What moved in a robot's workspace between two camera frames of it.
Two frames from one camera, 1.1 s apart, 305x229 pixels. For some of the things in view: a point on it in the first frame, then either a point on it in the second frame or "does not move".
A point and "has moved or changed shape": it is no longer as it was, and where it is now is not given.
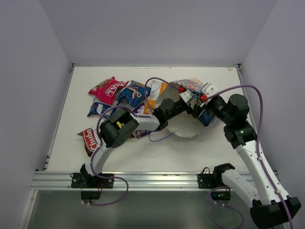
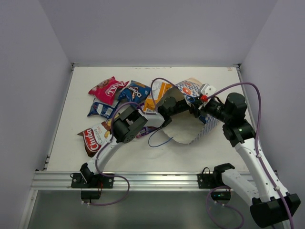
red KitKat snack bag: (105, 90) does not move
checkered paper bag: (186, 124) has moved or changed shape
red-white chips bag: (90, 141) does not move
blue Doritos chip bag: (135, 94) does not move
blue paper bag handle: (198, 92) has moved or changed shape
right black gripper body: (217, 108) does not move
